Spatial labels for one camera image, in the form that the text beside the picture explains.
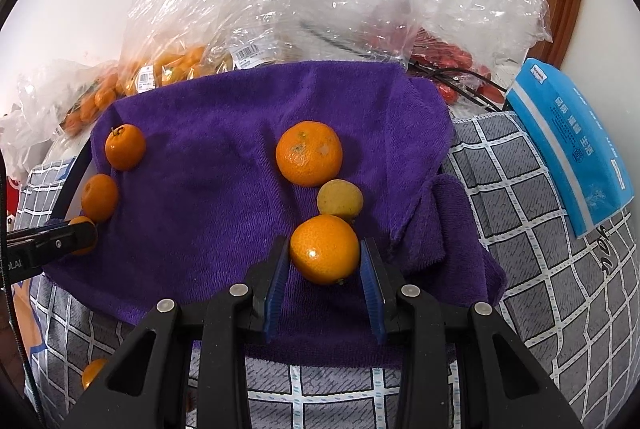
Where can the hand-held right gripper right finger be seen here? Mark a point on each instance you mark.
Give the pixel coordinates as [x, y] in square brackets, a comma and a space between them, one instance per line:
[371, 284]

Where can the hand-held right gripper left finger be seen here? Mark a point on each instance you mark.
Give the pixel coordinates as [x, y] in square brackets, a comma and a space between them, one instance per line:
[276, 289]

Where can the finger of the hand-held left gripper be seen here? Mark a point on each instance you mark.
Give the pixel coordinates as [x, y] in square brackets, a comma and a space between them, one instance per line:
[55, 243]

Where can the black framed tray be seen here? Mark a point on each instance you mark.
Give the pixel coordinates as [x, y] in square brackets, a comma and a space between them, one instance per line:
[67, 189]

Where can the pale yellow round fruit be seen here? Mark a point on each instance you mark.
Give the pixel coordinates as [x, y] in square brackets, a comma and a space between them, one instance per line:
[341, 201]

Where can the orange mandarin with stem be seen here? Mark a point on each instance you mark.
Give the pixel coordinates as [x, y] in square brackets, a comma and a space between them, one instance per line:
[125, 148]

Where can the large orange mandarin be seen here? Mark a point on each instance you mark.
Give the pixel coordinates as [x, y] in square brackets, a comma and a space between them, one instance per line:
[309, 154]

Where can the purple towel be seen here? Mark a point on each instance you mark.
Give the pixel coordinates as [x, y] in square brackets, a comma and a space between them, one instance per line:
[210, 189]

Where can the clear bag of mandarins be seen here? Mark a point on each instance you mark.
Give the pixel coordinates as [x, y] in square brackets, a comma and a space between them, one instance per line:
[90, 101]

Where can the clear bag of kumquats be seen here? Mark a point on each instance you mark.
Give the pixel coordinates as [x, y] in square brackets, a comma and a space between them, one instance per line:
[175, 64]

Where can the clear bag of red tomatoes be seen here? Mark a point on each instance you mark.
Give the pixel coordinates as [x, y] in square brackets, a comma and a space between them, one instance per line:
[450, 56]

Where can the blue tissue pack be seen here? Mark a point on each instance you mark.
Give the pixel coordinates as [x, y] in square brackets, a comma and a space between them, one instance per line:
[570, 144]

